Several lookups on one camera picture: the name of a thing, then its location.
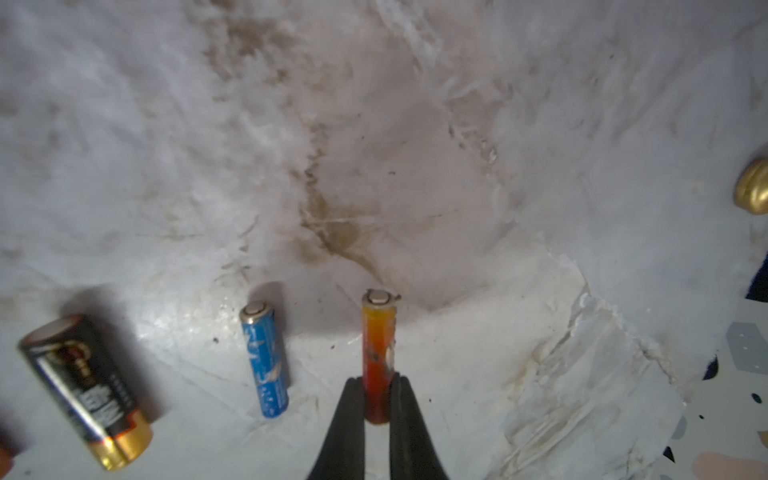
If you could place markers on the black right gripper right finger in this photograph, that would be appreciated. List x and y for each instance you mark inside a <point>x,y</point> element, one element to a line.
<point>412,455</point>

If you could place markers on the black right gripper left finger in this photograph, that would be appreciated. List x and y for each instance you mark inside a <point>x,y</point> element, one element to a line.
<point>342,455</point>

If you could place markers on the orange AA battery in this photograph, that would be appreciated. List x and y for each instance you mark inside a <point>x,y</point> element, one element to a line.
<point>379,314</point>

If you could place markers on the black gold AA battery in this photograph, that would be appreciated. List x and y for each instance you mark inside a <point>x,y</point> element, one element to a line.
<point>75,366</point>

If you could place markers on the blue AAA battery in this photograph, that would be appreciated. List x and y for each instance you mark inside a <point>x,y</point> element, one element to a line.
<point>259,328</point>

